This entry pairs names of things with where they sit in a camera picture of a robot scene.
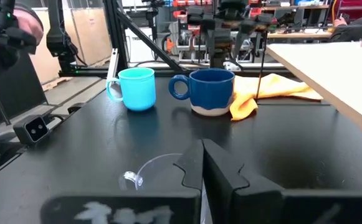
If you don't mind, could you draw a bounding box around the plywood crate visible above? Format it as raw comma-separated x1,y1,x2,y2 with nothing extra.
29,6,113,85

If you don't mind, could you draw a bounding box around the dark blue ceramic mug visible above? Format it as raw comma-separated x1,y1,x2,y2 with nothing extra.
168,68,236,118

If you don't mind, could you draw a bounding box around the wooden desk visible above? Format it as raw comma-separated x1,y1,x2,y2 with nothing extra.
266,29,334,40

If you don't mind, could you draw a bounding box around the wooden pallet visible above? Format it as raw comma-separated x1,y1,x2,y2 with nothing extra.
40,77,74,92

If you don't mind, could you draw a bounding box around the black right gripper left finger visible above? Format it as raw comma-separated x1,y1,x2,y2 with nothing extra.
40,139,204,224

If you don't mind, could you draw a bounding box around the orange cloth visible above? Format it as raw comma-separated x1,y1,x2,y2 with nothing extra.
229,73,324,121

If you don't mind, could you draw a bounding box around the white cardboard box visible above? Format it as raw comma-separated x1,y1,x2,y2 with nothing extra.
125,27,157,63

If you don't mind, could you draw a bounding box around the person's hand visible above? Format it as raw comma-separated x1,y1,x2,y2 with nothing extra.
12,8,44,46

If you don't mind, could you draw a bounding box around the black camera cable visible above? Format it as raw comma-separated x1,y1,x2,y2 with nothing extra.
45,113,71,122

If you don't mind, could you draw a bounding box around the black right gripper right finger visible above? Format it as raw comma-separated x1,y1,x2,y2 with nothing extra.
202,139,362,224

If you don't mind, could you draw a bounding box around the light blue plastic mug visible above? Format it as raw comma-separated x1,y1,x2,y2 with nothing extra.
105,67,157,112

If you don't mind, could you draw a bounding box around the grey equipment cart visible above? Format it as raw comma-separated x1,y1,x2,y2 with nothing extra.
166,18,262,65

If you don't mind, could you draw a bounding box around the shelving with red bins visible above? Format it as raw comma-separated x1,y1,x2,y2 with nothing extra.
163,0,219,19

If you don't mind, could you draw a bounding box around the white bar bracket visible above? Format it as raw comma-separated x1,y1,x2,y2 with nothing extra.
106,48,120,86

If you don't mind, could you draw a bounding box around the black table-level camera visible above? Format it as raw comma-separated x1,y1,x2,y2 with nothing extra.
12,114,50,146

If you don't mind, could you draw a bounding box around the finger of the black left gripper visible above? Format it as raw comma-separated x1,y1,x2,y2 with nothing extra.
205,29,216,58
233,26,250,58

